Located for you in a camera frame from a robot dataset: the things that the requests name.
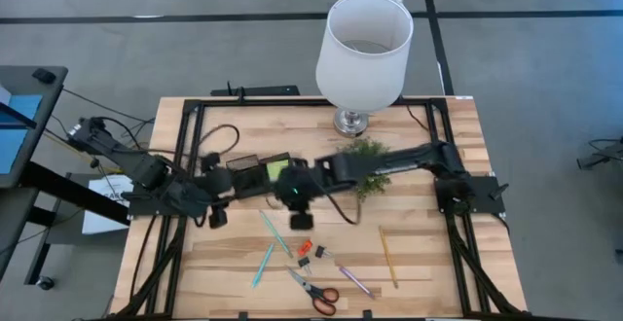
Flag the green sticky notes pad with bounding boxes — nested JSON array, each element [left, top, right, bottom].
[[266, 159, 291, 183]]

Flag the teal pen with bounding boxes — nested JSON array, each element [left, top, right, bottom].
[[257, 209, 295, 260], [250, 242, 276, 290]]

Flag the purple translucent pen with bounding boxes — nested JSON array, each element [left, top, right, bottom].
[[338, 265, 377, 301]]

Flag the yellow pencil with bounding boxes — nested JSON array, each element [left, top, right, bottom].
[[378, 225, 400, 290]]

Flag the black mesh desk organizer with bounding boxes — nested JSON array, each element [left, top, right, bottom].
[[225, 151, 294, 201]]

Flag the green plant in black pot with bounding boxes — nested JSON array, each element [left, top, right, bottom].
[[337, 136, 393, 201]]

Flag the black power strip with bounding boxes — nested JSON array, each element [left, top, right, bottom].
[[209, 81, 301, 98]]

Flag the black and red scissors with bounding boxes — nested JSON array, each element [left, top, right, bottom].
[[285, 266, 341, 318]]

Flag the white paper sheet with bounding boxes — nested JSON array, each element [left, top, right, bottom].
[[81, 174, 135, 236]]

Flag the white shade table lamp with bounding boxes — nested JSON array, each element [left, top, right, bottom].
[[314, 0, 416, 139]]

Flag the grey side desk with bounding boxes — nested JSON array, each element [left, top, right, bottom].
[[0, 64, 130, 292]]

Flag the small black device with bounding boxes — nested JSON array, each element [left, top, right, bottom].
[[31, 67, 57, 85]]

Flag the blue screen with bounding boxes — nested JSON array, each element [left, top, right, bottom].
[[0, 93, 45, 176]]

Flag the black stand base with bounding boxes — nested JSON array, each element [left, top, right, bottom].
[[575, 137, 623, 172]]

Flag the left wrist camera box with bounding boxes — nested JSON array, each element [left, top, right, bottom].
[[207, 203, 230, 231]]

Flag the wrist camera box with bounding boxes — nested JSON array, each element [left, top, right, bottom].
[[207, 203, 230, 231], [289, 198, 315, 232]]

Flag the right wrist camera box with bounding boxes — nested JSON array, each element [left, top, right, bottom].
[[289, 198, 315, 232]]

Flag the black cable loop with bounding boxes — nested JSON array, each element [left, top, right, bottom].
[[196, 123, 241, 158]]

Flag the dark right arm cable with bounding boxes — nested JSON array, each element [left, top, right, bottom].
[[311, 179, 364, 227]]

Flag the black metal table frame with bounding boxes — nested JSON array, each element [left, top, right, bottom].
[[114, 96, 532, 321]]

